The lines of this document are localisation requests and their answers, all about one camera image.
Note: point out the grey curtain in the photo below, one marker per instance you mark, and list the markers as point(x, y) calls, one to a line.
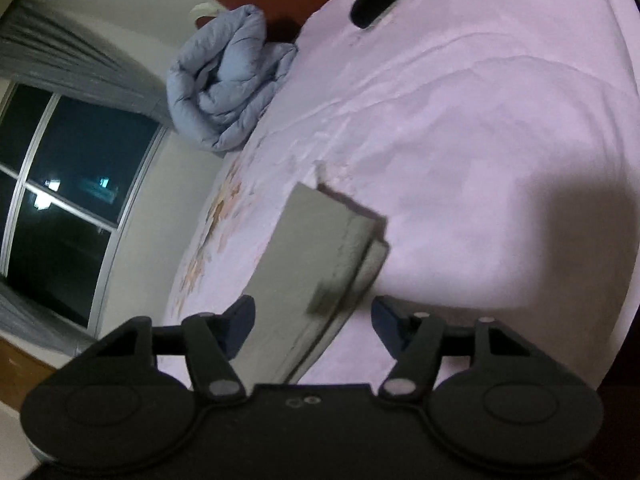
point(75, 55)
point(35, 320)

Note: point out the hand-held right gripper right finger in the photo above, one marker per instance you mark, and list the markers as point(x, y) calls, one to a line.
point(387, 318)

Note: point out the light blue rolled quilt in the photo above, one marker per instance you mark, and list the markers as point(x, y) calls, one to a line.
point(225, 85)

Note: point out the grey pants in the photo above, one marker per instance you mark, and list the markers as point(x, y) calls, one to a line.
point(320, 260)

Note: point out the bed with pink floral sheet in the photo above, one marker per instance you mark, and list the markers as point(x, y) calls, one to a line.
point(475, 160)

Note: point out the sliding glass window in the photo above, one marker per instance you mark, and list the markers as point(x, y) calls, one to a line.
point(70, 200)

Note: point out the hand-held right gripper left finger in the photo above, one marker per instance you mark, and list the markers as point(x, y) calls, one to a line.
point(239, 321)

